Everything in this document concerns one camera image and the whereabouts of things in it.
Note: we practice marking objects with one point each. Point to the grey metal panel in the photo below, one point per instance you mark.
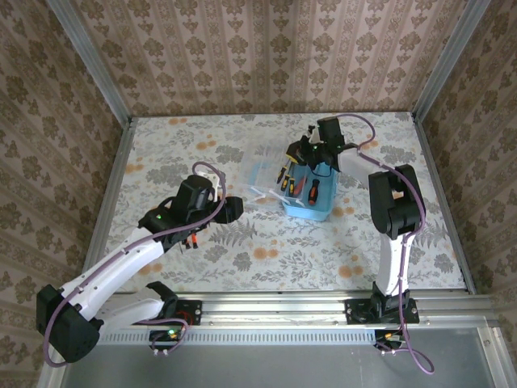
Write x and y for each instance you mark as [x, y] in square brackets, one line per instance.
[262, 368]

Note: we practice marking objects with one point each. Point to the left black control board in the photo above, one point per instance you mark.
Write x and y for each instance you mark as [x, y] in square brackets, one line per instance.
[161, 335]

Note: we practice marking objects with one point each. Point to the large orange black screwdriver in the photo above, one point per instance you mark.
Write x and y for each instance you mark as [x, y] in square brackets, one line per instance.
[314, 194]

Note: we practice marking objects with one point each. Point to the aluminium frame post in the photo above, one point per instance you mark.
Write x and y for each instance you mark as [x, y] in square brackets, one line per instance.
[444, 60]
[92, 60]

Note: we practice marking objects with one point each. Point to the black control board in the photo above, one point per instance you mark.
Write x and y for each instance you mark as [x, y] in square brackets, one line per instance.
[161, 335]
[387, 336]

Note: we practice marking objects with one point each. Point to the aluminium table side rail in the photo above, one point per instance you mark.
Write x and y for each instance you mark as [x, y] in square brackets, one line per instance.
[424, 141]
[118, 161]

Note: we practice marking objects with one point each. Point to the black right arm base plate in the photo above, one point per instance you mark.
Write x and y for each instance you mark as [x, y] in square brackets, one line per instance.
[355, 313]

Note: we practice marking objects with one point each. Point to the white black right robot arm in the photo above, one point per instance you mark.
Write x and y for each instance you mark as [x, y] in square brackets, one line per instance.
[393, 266]

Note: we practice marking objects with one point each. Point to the aluminium mounting rail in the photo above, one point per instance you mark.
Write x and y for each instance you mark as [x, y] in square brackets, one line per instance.
[274, 309]

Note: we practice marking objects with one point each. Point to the aluminium lower frame bar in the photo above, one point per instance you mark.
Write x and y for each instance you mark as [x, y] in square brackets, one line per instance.
[46, 380]
[493, 355]

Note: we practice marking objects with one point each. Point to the blue plastic tool box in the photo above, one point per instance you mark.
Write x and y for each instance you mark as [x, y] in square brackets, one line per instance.
[303, 212]

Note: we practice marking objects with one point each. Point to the right black control board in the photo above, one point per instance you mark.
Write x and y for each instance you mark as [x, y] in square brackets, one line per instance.
[387, 336]

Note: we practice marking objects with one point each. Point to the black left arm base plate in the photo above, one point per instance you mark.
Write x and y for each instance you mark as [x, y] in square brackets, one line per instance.
[194, 311]

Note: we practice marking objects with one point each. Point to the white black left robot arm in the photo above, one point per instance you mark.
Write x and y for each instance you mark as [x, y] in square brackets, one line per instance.
[117, 262]

